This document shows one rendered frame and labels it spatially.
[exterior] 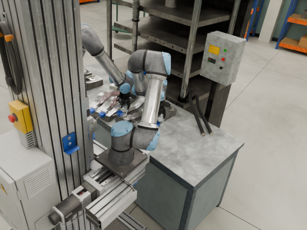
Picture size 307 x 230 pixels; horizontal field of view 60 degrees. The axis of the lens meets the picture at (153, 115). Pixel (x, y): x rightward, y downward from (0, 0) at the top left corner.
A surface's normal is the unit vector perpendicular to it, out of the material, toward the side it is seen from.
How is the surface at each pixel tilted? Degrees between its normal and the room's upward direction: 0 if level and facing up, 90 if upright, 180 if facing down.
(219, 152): 0
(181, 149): 0
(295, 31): 90
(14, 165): 0
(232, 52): 90
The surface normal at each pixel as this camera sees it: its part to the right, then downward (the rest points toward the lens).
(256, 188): 0.08, -0.83
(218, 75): -0.69, 0.35
